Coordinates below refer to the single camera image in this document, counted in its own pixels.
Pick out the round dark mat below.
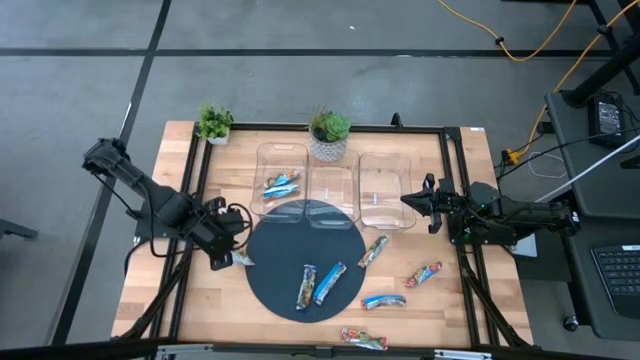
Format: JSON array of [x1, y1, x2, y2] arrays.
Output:
[[244, 198, 368, 324]]

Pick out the black crossbeam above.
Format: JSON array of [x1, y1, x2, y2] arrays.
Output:
[[0, 337, 640, 360]]

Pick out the brown green granola bar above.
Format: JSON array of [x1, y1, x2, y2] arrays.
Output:
[[295, 264, 318, 312]]

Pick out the blue orange granola bar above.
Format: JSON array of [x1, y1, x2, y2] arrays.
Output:
[[263, 168, 302, 190]]

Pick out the black stand beam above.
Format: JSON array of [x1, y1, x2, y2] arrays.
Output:
[[559, 43, 640, 109]]

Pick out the silver bracket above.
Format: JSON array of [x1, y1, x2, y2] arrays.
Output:
[[433, 348, 494, 360], [155, 343, 215, 359]]

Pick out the light blue granola bar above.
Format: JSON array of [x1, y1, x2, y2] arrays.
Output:
[[312, 261, 348, 307]]

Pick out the white sheet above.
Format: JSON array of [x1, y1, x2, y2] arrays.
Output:
[[512, 233, 539, 259]]

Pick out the black keyboard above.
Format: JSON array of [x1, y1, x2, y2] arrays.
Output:
[[590, 243, 640, 321]]

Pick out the yellow cable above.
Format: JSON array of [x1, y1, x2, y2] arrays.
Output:
[[435, 0, 579, 64], [502, 0, 640, 166]]

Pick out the succulent in patterned pot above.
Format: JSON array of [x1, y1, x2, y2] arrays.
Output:
[[306, 107, 352, 164]]

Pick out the clear plastic bin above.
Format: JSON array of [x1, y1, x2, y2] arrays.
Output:
[[249, 142, 310, 225], [357, 151, 418, 232], [304, 148, 361, 231]]

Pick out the black furniture foot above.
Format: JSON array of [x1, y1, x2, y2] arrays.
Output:
[[0, 218, 40, 241]]

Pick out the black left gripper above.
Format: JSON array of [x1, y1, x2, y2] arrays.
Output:
[[195, 196, 245, 272]]

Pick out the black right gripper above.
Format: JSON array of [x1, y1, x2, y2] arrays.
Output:
[[400, 173, 470, 235]]

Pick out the small green plant white pot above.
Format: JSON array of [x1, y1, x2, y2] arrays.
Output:
[[195, 101, 235, 147]]

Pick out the red chocolate chip granola bar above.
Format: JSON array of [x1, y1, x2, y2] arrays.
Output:
[[403, 260, 444, 289]]

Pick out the white rod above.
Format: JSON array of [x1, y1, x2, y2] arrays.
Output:
[[534, 147, 640, 204]]

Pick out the black aluminium table frame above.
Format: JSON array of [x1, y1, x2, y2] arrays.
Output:
[[112, 112, 534, 351]]

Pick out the dark grey desk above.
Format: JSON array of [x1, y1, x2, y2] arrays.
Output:
[[544, 89, 640, 341]]

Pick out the black power adapter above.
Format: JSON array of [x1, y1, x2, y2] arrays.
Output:
[[587, 93, 626, 149]]

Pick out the white cable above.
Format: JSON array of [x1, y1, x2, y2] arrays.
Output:
[[527, 151, 569, 180]]

